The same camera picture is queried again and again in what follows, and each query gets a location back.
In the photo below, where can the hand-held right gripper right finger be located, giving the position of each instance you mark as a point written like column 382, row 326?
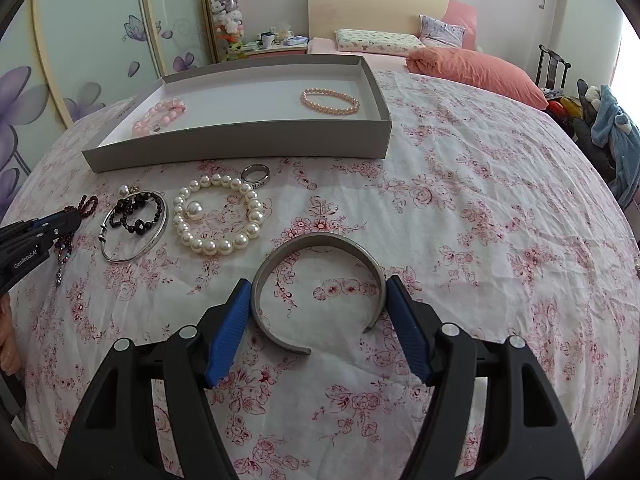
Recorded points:
column 407, row 327

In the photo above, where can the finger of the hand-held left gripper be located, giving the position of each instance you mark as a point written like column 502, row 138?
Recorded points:
column 57, row 220

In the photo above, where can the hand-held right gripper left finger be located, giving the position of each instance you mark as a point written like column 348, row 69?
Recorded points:
column 230, row 332

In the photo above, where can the wide silver cuff bangle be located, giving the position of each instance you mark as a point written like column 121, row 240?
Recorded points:
column 280, row 345

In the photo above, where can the large pearl ball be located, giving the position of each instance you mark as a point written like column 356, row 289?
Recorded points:
column 193, row 210

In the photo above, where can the grey cardboard tray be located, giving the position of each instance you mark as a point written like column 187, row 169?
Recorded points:
column 240, row 105

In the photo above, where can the person's left hand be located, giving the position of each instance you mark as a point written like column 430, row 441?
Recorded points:
column 7, row 350

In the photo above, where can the small pearl earring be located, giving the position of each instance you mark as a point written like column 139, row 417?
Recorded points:
column 123, row 190

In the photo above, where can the thin silver bangle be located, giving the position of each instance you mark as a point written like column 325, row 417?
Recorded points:
column 150, row 250

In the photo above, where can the floral pink white bedsheet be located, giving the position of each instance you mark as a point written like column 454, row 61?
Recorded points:
column 475, row 240

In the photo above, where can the floral sliding door wardrobe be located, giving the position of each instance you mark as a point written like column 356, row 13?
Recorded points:
column 75, row 35

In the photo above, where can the folded salmon quilt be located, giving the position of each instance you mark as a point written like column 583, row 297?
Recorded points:
column 475, row 72

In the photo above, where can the clear tube of plush toys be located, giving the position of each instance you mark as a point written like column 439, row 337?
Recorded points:
column 227, row 15

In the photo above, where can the red yellow toys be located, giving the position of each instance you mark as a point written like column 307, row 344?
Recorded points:
column 562, row 107

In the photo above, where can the pink nightstand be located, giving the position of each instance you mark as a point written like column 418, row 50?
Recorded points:
column 275, row 51

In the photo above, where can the blue plush garment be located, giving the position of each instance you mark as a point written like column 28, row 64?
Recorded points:
column 622, row 145

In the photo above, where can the patterned cream pillow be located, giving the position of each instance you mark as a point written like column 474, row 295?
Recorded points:
column 375, row 42

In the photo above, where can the pink bed sheet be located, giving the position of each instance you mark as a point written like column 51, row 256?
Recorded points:
column 320, row 47

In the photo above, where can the purple print pillow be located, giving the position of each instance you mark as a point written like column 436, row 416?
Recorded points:
column 442, row 32

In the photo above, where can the dark wooden chair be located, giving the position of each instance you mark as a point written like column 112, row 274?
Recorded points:
column 550, row 62

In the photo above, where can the cream pink headboard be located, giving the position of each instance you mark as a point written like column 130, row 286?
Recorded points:
column 370, row 7

